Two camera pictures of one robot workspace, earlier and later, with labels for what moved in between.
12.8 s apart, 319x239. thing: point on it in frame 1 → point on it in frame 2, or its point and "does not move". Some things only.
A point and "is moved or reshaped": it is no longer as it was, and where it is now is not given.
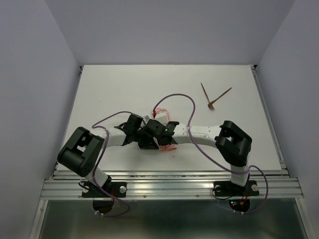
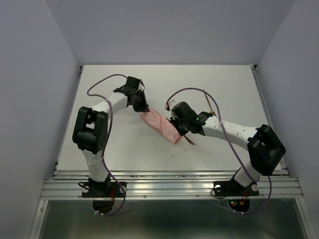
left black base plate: [118, 189] does not move
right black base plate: [227, 188] does not move
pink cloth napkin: [167, 147] is moved or reshaped
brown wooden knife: [205, 91] → [212, 112]
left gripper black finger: [147, 142] → [139, 102]
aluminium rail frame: [174, 184] does not move
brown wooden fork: [210, 105] is moved or reshaped
